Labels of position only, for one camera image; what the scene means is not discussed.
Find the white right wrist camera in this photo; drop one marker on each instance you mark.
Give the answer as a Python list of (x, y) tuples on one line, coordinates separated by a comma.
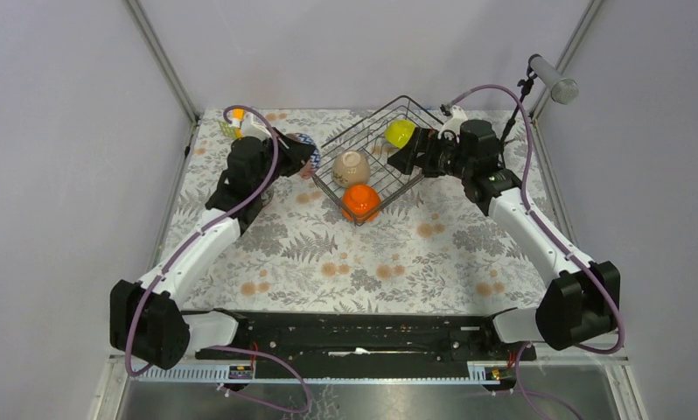
[(456, 116)]

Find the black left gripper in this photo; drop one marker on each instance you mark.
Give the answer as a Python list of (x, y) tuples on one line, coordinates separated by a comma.
[(294, 151)]

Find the orange bowl front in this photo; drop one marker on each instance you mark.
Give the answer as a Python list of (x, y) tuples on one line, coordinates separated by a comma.
[(360, 203)]

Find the yellow green bowl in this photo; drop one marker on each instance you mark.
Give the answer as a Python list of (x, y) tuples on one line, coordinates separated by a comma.
[(399, 132)]

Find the silver microphone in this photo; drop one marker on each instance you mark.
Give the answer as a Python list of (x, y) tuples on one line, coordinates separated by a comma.
[(562, 90)]

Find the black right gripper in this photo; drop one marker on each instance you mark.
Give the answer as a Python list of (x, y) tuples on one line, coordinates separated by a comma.
[(422, 142)]

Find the floral tablecloth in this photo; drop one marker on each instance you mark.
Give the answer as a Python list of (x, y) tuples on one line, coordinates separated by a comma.
[(429, 251)]

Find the beige ceramic bowl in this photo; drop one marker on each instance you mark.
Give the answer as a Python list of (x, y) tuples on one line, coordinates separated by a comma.
[(351, 168)]

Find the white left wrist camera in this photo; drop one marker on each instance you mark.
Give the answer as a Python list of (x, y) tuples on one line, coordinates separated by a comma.
[(252, 127)]

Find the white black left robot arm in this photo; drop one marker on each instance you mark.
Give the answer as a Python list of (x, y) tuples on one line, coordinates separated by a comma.
[(146, 319)]

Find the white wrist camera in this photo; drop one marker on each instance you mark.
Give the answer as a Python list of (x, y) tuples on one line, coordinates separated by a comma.
[(456, 116), (252, 127)]

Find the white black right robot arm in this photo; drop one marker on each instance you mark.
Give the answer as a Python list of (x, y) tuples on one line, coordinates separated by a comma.
[(581, 300)]

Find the black wire dish rack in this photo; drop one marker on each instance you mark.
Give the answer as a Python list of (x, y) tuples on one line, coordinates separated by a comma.
[(366, 136)]

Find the yellow green grid plate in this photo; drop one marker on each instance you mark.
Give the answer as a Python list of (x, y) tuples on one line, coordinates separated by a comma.
[(228, 130)]

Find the pink patterned bowl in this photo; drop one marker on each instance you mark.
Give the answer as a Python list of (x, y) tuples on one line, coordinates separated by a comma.
[(267, 195)]

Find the blue white patterned bowl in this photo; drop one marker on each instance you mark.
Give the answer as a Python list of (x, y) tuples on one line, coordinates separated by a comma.
[(314, 160)]

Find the black microphone tripod stand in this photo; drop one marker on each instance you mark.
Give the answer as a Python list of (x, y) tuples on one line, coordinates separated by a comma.
[(526, 84)]

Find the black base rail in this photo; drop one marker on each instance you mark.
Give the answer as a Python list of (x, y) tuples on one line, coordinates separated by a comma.
[(373, 346)]

